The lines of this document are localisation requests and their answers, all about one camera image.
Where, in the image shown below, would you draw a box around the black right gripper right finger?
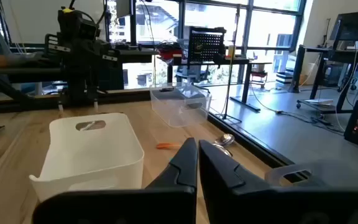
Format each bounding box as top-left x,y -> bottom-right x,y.
199,139 -> 358,224

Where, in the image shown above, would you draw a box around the grey translucent plastic bin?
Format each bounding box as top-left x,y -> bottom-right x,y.
264,160 -> 358,189

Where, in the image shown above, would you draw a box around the white plastic bin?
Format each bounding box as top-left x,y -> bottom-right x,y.
29,112 -> 145,203

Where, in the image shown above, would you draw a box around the stool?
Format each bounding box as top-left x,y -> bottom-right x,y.
249,62 -> 269,88

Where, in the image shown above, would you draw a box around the patterned-handle silver spoon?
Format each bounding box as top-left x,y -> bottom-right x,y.
211,143 -> 233,158

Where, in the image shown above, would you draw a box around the red object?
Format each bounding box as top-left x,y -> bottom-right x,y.
158,48 -> 185,60

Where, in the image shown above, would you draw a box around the clear plastic bin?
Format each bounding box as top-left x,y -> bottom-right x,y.
149,82 -> 213,128

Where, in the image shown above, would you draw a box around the floor cables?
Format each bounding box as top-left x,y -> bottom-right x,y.
249,83 -> 345,133

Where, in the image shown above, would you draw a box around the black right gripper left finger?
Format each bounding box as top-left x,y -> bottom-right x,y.
32,138 -> 198,224

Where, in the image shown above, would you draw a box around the black monitor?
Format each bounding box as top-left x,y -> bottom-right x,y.
329,10 -> 358,43

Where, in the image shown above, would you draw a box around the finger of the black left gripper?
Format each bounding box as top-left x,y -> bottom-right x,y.
87,51 -> 101,80
70,49 -> 86,80

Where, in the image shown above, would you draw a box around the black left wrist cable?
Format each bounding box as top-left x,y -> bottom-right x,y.
68,0 -> 108,26

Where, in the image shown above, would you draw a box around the black desk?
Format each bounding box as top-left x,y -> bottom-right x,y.
166,57 -> 273,113
289,45 -> 358,114

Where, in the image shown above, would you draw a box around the white board panel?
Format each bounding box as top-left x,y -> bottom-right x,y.
0,0 -> 107,44

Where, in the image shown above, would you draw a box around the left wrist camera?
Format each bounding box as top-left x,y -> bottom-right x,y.
57,7 -> 101,41

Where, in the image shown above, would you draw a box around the stack of boxes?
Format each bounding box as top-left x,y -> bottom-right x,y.
274,70 -> 295,86

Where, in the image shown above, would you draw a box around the black tripod stand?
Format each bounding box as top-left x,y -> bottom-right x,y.
221,4 -> 244,124

